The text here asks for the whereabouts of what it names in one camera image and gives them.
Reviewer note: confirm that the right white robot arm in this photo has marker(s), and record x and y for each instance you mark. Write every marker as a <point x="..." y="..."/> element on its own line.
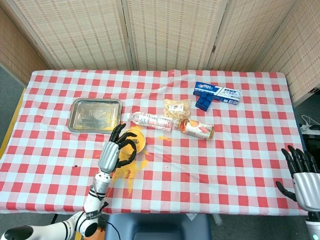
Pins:
<point x="313" y="227"/>

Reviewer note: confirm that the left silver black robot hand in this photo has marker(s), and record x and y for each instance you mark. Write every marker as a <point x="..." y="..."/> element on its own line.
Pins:
<point x="108" y="156"/>

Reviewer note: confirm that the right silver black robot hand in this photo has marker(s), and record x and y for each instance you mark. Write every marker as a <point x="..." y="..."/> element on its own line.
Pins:
<point x="307" y="190"/>

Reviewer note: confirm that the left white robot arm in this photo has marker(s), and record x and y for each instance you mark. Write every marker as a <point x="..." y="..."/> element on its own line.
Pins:
<point x="93" y="202"/>

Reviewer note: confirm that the red white checked tablecloth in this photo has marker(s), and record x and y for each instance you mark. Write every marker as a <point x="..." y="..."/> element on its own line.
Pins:
<point x="200" y="162"/>

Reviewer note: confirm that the clear plastic water bottle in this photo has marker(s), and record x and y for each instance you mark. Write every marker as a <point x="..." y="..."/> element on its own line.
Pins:
<point x="152" y="121"/>

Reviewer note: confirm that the black table leg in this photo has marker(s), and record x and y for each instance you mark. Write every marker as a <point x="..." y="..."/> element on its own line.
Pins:
<point x="53" y="218"/>

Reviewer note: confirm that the orange juice bottle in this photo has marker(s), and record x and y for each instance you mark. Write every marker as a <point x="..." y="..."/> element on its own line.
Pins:
<point x="197" y="128"/>

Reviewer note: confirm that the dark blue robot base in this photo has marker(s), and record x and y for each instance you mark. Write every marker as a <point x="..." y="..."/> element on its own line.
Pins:
<point x="160" y="227"/>

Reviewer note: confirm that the blue building block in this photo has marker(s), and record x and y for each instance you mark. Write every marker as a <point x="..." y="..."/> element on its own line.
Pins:
<point x="202" y="103"/>

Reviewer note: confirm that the clear snack bag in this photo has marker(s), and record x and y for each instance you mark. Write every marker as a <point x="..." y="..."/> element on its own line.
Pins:
<point x="176" y="107"/>

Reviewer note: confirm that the spilled yellow powder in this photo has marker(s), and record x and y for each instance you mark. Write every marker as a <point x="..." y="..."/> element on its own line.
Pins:
<point x="127" y="172"/>

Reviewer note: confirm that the blue toothpaste box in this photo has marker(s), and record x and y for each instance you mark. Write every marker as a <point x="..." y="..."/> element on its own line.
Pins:
<point x="225" y="93"/>

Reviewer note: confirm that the black box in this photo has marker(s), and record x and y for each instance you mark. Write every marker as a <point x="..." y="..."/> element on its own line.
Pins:
<point x="312" y="143"/>

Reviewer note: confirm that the woven folding screen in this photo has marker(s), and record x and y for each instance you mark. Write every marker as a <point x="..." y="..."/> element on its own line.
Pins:
<point x="87" y="37"/>

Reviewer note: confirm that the metal tray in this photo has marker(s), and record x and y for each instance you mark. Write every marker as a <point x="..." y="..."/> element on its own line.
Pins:
<point x="95" y="115"/>

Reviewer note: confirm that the yellow bowl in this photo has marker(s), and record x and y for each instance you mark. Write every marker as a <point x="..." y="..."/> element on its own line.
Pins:
<point x="141" y="140"/>

